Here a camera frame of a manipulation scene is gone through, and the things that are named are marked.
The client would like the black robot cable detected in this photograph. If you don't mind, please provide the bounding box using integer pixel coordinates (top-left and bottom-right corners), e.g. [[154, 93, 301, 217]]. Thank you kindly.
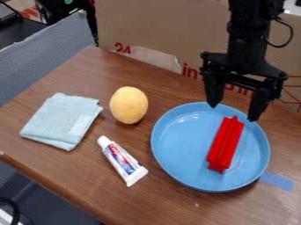
[[265, 16, 296, 49]]

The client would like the black device in background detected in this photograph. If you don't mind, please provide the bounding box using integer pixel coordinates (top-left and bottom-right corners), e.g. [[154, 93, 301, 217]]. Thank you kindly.
[[34, 0, 99, 43]]

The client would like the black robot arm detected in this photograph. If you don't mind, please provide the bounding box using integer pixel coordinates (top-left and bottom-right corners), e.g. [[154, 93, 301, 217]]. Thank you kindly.
[[200, 0, 288, 121]]

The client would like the brown cardboard box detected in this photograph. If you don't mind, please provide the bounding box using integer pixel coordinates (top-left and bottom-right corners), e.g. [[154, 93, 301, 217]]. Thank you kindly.
[[95, 0, 301, 113]]

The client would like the light blue folded cloth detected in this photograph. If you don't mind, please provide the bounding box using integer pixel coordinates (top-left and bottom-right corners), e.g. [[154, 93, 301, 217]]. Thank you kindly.
[[20, 93, 103, 151]]

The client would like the blue tape strip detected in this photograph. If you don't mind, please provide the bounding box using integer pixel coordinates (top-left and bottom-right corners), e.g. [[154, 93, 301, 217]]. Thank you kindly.
[[260, 171, 295, 192]]

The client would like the blue plate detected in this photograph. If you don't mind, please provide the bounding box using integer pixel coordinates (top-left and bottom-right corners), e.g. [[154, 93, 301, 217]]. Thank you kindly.
[[150, 102, 271, 192]]

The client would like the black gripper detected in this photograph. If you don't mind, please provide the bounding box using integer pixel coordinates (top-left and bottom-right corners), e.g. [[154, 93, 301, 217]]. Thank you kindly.
[[200, 36, 288, 121]]

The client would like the red star-shaped bar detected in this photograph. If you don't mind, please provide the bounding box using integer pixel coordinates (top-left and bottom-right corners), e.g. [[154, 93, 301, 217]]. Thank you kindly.
[[206, 116, 245, 174]]

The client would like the white toothpaste tube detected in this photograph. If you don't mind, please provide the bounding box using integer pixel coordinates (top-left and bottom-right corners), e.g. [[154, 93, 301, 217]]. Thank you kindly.
[[98, 135, 149, 187]]

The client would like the grey fabric partition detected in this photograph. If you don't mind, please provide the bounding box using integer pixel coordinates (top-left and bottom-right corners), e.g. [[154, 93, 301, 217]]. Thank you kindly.
[[0, 12, 95, 107]]

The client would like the yellow round fruit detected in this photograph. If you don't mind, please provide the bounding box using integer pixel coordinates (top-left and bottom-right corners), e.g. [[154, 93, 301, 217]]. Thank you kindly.
[[110, 86, 149, 124]]

